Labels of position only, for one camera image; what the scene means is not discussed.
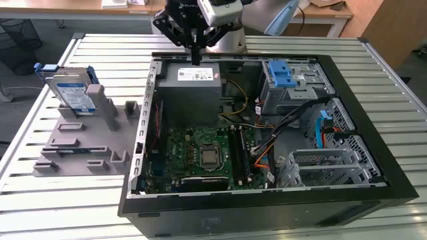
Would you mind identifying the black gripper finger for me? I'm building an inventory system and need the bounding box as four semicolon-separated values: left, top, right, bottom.
152;9;199;67
196;23;235;67

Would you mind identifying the hard disk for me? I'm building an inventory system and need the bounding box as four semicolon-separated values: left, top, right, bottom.
32;63;100;116

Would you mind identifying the blue data wire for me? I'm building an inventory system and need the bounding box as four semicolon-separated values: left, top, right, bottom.
312;109;335;151

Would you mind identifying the orange red power wire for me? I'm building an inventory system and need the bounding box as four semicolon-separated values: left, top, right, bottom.
322;126;358;141

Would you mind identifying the metal disk bay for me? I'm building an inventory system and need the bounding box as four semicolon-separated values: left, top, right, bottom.
278;148;383;188

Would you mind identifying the blue plastic drive latch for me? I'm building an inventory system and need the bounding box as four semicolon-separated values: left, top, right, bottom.
267;60;298;88

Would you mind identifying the grey power supply unit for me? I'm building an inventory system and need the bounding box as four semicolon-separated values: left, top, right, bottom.
155;62;224;128

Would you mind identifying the metal optical drive cage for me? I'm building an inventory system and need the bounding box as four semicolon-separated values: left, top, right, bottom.
259;59;336;117

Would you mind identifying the brown cardboard piece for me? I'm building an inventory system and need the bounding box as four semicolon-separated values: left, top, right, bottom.
308;0;346;11

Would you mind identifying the black CPU socket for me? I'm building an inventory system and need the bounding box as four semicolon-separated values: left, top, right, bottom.
196;142;224;173

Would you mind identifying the black mesh waste bin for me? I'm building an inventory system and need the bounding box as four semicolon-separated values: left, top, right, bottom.
0;18;44;76

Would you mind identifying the black RAM slot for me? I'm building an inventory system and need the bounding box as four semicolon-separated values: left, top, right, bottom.
228;125;244;186

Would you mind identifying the dark RAM stick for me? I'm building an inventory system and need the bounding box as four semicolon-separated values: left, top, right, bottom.
236;126;254;185

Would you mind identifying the silver CPU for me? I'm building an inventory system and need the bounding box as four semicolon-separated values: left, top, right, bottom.
200;149;220;168

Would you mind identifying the grey parts rack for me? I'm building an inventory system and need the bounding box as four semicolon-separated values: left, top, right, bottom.
31;84;143;178

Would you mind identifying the wooden cabinet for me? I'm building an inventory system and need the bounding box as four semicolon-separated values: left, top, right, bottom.
339;0;427;72

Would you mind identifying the green motherboard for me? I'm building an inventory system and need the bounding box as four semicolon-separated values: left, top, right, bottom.
143;124;268;195

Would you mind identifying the black graphics card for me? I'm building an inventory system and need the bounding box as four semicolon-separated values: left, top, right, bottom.
179;175;232;193

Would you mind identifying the black PC case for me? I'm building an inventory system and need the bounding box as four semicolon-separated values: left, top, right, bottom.
116;51;420;238

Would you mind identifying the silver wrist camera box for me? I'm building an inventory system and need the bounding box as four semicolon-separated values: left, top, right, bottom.
196;0;244;27

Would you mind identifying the wooden desk white frame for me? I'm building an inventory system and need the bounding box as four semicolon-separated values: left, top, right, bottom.
243;0;355;38
0;0;161;35

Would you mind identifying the yellow wire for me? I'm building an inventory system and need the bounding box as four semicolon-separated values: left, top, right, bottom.
218;79;250;117

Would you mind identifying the black cable bundle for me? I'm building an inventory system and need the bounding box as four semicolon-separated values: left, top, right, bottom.
251;98;330;155

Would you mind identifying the orange wire bundle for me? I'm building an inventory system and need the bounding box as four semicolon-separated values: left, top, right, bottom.
254;147;274;172

